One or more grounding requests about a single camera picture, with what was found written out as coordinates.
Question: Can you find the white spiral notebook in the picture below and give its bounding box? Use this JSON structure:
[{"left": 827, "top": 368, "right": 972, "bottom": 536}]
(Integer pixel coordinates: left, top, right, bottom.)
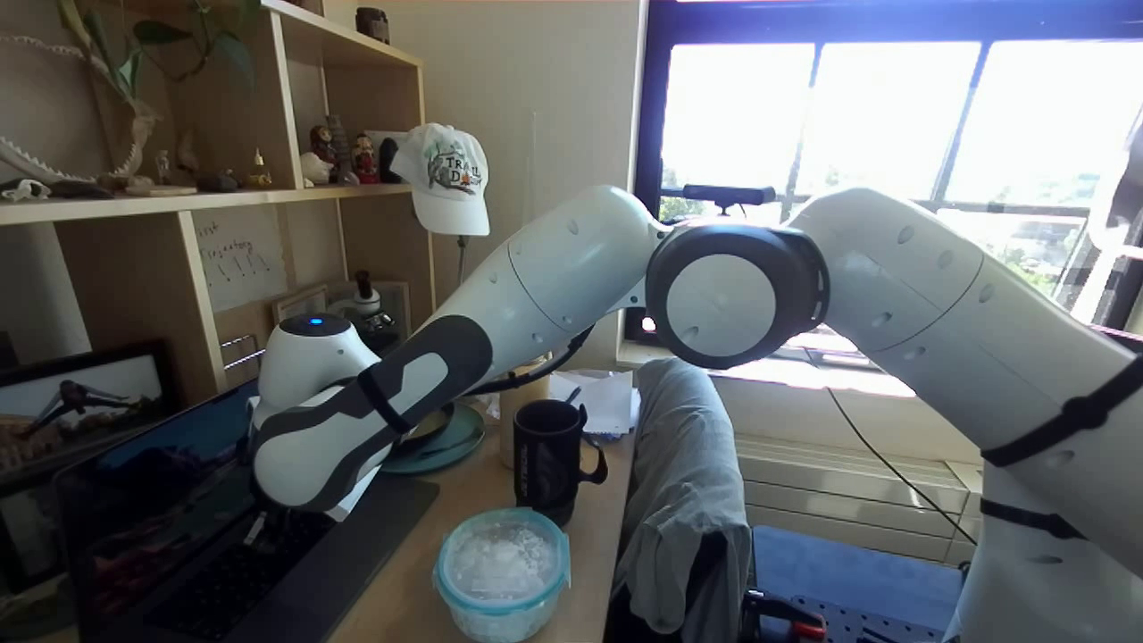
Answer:
[{"left": 548, "top": 368, "right": 646, "bottom": 442}]

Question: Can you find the black mug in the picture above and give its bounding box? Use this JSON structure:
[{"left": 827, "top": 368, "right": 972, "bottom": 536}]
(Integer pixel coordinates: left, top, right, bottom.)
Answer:
[{"left": 510, "top": 395, "right": 612, "bottom": 530}]

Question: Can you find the teal round plate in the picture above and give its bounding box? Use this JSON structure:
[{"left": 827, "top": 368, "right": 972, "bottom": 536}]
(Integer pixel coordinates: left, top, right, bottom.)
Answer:
[{"left": 379, "top": 395, "right": 488, "bottom": 478}]

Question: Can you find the white lamp shade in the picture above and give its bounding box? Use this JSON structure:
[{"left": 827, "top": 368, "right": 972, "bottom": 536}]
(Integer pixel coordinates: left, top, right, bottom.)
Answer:
[{"left": 388, "top": 120, "right": 493, "bottom": 238}]

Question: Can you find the black horizontal bar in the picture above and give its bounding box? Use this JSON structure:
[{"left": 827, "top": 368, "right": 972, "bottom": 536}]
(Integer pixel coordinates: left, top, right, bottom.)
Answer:
[{"left": 656, "top": 178, "right": 780, "bottom": 216}]

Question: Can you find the grey cloth garment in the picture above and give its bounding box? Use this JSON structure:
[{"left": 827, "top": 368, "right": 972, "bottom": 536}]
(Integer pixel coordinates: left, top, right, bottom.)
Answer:
[{"left": 616, "top": 359, "right": 761, "bottom": 643}]

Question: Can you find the small black figurine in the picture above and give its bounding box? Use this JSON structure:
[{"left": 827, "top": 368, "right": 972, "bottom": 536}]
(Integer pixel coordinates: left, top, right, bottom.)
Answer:
[{"left": 375, "top": 135, "right": 406, "bottom": 187}]

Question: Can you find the clear teal rimmed container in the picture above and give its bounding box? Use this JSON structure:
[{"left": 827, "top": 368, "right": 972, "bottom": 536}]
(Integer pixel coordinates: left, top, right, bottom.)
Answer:
[{"left": 428, "top": 509, "right": 574, "bottom": 643}]

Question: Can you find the small red figurine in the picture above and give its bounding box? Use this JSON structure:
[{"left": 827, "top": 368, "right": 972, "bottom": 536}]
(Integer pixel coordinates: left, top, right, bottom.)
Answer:
[{"left": 347, "top": 130, "right": 382, "bottom": 187}]

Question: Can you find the small brown figurine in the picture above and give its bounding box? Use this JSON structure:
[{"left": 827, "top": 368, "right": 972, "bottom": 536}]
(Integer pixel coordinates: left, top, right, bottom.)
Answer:
[{"left": 297, "top": 120, "right": 342, "bottom": 188}]

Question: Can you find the handwritten paper note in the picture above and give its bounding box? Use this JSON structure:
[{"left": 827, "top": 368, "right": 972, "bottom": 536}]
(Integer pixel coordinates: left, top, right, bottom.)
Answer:
[{"left": 192, "top": 210, "right": 293, "bottom": 316}]

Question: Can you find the small gold bottle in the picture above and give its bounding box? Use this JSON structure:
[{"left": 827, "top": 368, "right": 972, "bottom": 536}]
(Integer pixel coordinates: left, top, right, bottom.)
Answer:
[{"left": 242, "top": 145, "right": 280, "bottom": 192}]

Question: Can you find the small dark pot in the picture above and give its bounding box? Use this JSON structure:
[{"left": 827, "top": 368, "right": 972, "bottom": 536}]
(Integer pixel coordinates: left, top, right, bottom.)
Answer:
[{"left": 354, "top": 4, "right": 394, "bottom": 48}]

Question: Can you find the dark perforated pegboard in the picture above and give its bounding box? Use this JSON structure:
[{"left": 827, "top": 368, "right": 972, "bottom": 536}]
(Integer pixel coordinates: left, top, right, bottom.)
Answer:
[{"left": 747, "top": 522, "right": 974, "bottom": 643}]

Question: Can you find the wooden shelf unit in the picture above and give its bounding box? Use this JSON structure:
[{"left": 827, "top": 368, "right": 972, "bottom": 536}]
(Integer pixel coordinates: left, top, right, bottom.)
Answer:
[{"left": 0, "top": 0, "right": 443, "bottom": 406}]

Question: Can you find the black laptop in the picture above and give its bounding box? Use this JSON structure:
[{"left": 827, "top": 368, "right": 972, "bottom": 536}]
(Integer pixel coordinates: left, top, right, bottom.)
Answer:
[{"left": 57, "top": 379, "right": 441, "bottom": 643}]

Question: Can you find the green leafy plant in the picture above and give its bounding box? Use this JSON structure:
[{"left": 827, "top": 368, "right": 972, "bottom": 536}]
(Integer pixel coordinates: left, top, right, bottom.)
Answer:
[{"left": 51, "top": 0, "right": 272, "bottom": 181}]

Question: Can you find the white jawbone ornament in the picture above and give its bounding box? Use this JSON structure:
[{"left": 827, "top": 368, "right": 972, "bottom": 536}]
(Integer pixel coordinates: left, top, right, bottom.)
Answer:
[{"left": 0, "top": 135, "right": 79, "bottom": 203}]

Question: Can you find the dark window frame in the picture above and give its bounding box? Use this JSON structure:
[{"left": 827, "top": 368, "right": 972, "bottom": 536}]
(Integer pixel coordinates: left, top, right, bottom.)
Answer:
[{"left": 632, "top": 0, "right": 1143, "bottom": 242}]

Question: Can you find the thin black cable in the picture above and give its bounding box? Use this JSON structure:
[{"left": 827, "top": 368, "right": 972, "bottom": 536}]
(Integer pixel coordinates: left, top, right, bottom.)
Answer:
[{"left": 823, "top": 387, "right": 981, "bottom": 551}]

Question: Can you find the orange handled black clamp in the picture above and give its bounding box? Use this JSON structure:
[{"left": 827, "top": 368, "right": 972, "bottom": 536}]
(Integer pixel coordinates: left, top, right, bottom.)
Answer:
[{"left": 747, "top": 585, "right": 832, "bottom": 643}]

